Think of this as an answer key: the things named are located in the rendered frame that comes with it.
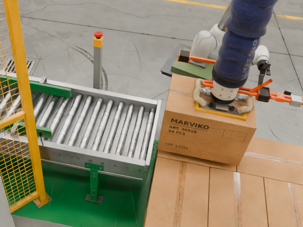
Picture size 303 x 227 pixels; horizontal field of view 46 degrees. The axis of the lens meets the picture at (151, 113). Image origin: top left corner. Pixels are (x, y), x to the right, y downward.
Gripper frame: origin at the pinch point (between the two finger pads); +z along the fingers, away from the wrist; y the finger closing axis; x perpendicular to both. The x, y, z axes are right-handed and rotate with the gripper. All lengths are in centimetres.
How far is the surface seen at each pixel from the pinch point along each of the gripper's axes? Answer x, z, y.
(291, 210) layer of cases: -36, 56, 60
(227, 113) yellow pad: 22.7, 27.2, 10.9
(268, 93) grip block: -1.0, 15.2, -2.1
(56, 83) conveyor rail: 156, -17, 55
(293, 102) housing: -17.6, 17.3, -0.5
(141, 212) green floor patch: 65, 50, 114
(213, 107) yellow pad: 32.4, 25.2, 10.5
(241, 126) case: 12.6, 33.8, 14.1
